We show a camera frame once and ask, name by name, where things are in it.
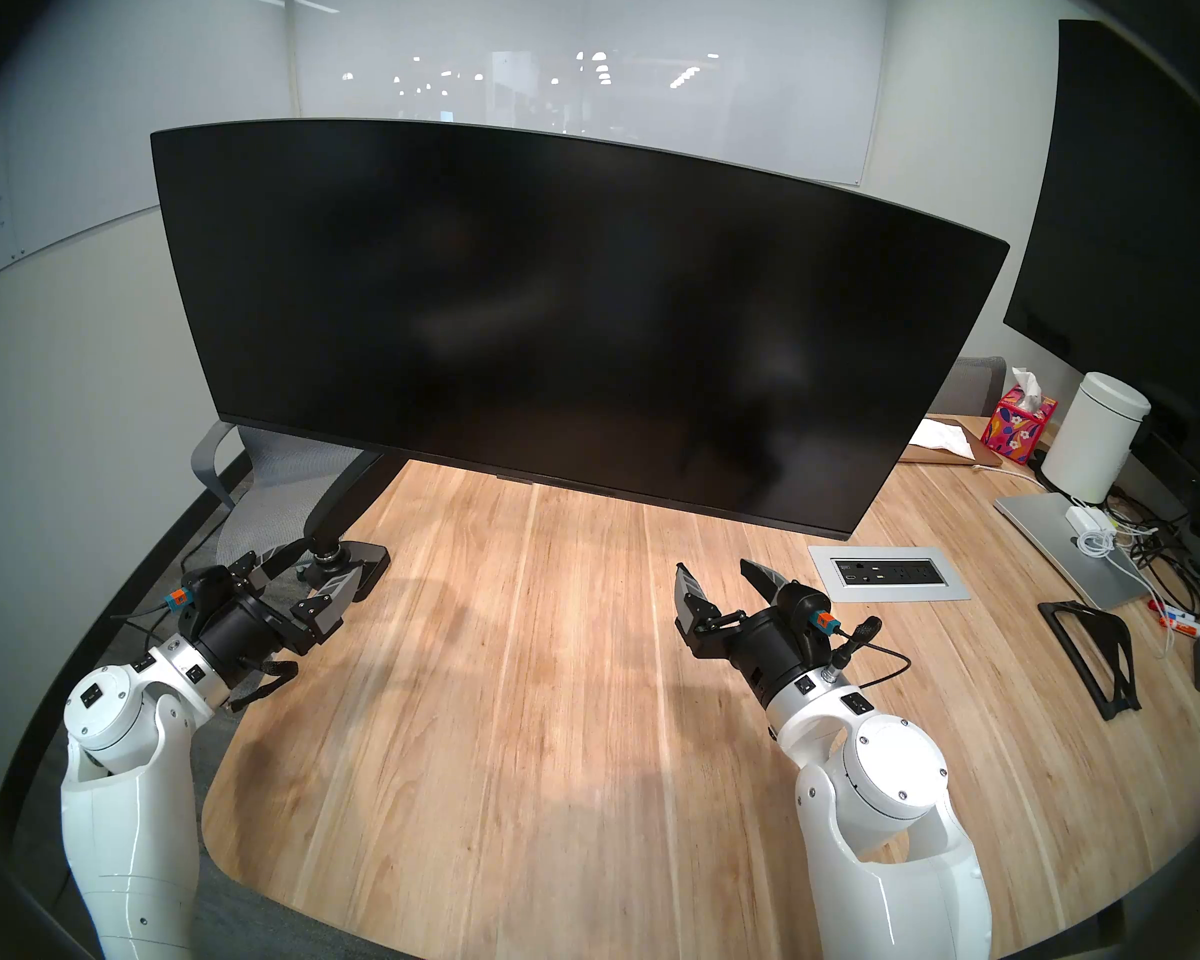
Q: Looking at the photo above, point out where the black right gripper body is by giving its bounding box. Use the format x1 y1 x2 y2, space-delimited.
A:
682 581 851 711

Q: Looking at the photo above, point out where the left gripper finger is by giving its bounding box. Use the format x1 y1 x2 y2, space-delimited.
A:
294 562 366 635
227 540 307 590

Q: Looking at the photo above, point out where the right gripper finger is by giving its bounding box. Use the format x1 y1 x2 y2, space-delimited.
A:
674 561 719 632
740 557 792 609

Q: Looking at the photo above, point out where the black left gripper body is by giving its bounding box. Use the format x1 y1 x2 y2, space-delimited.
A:
165 564 343 687

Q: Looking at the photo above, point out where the black curved wide monitor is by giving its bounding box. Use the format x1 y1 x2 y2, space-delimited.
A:
150 118 1011 542

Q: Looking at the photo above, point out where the grey mesh office chair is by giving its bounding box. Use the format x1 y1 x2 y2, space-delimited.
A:
930 356 1007 419
192 420 361 579

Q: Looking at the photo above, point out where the silver table power outlet panel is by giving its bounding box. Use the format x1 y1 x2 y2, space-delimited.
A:
808 545 973 604

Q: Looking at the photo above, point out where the white paper napkin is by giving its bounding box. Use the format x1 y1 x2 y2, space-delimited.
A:
905 417 978 459

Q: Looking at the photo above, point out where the brown leather desk pad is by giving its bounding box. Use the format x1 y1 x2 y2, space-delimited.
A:
895 416 1003 466

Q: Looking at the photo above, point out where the silver laptop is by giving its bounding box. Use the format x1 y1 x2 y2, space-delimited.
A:
993 492 1176 611

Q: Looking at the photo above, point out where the colourful floral tissue box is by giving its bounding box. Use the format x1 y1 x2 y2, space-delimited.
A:
980 368 1059 467

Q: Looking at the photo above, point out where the black folding laptop stand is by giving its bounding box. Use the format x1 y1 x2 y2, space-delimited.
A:
1038 600 1143 721

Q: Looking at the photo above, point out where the white cylindrical canister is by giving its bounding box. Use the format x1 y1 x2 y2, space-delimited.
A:
1041 372 1152 504

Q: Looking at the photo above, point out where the glass whiteboard with handwriting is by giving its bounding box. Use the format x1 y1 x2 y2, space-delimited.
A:
0 0 296 299

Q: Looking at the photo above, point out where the large glass whiteboard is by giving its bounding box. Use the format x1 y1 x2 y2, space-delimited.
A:
290 0 891 187

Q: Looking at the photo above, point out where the black left gripper strap cable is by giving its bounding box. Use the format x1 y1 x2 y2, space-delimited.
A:
225 658 299 711

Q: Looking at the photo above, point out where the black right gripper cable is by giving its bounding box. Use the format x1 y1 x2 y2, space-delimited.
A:
825 616 913 689

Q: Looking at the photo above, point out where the thin white cable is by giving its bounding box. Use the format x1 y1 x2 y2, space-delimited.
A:
972 461 1051 491

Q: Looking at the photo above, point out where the white charger cable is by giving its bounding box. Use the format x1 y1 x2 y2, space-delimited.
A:
1078 526 1179 661

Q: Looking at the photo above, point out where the black cable bundle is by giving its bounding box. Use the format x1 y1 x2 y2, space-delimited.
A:
1110 488 1200 619

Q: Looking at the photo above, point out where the large black wall television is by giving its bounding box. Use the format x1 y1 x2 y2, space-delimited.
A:
1003 20 1200 469

